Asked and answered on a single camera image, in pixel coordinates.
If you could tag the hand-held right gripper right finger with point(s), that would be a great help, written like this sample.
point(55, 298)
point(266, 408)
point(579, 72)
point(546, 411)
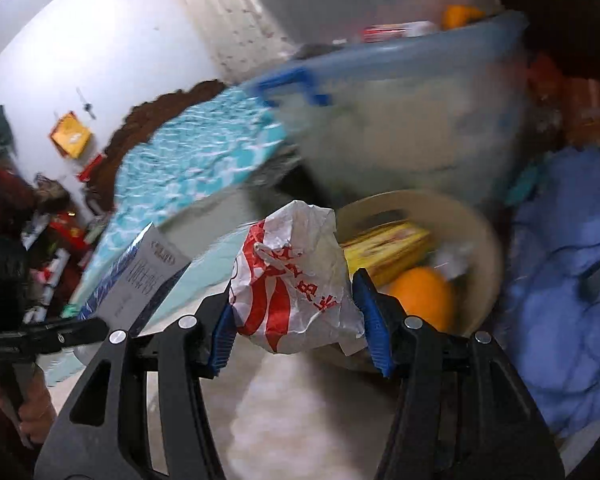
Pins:
point(372, 320)

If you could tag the yellow paper envelope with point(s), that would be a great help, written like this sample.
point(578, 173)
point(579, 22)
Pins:
point(70, 135)

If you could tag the orange round object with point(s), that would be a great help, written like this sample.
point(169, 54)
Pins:
point(460, 16)

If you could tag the dark red clothes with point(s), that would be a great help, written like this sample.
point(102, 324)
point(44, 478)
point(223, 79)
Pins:
point(0, 185)

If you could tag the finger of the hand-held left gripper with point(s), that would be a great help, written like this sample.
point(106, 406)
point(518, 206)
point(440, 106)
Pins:
point(65, 335)

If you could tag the red wall calendar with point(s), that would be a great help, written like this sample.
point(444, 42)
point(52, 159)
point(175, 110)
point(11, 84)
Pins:
point(91, 167)

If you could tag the teal patterned quilt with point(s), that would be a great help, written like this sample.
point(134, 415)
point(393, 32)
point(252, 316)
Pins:
point(180, 160)

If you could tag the dark wooden headboard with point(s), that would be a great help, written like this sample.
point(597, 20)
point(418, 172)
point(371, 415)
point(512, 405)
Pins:
point(145, 115)

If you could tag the beige round bin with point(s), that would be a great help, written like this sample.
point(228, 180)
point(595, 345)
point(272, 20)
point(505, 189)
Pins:
point(480, 270)

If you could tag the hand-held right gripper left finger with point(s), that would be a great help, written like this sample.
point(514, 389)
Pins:
point(222, 340)

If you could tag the clear storage box blue latch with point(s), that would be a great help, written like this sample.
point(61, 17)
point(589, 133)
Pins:
point(405, 125)

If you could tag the leaf print curtain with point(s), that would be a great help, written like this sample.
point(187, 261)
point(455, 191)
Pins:
point(220, 20)

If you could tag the grey metal shelf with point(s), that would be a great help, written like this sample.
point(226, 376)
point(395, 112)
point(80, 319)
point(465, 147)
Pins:
point(45, 270)

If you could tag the white paper wrapper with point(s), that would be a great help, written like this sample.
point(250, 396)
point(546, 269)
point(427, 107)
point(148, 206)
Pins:
point(450, 260)

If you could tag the large orange peel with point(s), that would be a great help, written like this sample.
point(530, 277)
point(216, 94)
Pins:
point(422, 295)

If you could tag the red white plastic wrapper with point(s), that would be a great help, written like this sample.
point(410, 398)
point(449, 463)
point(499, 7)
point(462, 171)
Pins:
point(290, 285)

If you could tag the yellow box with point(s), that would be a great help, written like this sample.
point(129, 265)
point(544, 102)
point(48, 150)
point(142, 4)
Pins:
point(385, 250)

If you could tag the blue white milk carton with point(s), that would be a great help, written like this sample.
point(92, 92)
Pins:
point(135, 280)

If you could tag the red white box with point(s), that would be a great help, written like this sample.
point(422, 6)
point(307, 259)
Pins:
point(400, 31)

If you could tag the person's left hand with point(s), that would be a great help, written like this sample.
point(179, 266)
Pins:
point(37, 410)

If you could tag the blue cloth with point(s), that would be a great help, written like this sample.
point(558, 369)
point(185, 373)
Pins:
point(555, 285)

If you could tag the patterned bed sheet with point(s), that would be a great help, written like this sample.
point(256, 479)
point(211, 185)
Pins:
point(280, 410)

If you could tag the brown handbag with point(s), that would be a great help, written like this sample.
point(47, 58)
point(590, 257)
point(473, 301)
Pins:
point(52, 192)

